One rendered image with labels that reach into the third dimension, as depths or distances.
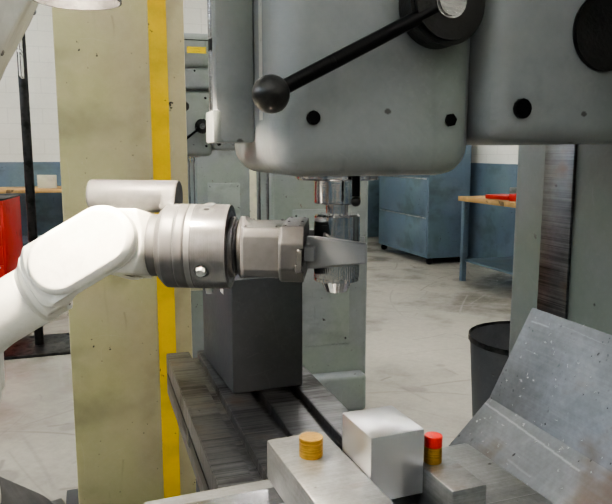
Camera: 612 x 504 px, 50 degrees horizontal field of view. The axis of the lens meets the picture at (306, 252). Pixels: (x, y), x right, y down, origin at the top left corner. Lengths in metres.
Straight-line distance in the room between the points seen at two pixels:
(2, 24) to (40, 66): 8.81
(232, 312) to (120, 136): 1.39
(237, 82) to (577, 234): 0.52
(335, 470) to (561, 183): 0.53
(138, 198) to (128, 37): 1.71
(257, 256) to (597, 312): 0.47
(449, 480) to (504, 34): 0.39
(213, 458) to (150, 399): 1.65
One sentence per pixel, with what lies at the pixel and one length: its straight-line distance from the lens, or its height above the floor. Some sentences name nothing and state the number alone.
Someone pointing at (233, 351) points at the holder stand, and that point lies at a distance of 1.07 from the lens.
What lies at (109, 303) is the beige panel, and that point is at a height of 0.81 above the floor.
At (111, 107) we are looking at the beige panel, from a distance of 2.36.
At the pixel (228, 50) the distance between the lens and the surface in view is 0.64.
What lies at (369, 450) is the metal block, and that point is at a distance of 0.59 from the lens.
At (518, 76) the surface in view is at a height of 1.40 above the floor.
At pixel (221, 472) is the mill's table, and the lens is 0.85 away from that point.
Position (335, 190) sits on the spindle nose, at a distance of 0.66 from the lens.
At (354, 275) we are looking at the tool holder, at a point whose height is 1.21.
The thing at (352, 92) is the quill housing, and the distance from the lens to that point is 0.58.
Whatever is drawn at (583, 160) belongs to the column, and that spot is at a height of 1.32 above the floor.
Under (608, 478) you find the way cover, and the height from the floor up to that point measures 0.97.
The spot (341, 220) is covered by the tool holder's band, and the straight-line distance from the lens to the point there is 0.66.
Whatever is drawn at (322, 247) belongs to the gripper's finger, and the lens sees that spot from 0.66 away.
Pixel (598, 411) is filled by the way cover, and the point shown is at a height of 1.03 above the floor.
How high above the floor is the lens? 1.33
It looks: 9 degrees down
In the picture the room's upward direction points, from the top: straight up
